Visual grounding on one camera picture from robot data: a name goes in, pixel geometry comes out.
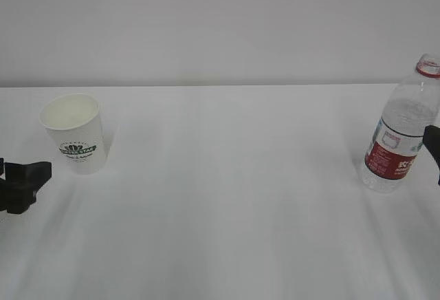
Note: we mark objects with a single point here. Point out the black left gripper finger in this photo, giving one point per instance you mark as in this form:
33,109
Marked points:
20,183

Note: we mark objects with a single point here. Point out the clear water bottle red label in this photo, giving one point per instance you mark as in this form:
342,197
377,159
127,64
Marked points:
397,140

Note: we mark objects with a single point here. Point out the white paper cup green logo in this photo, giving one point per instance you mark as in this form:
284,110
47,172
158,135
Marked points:
73,122

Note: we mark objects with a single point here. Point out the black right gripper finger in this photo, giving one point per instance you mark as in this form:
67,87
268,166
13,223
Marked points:
431,140

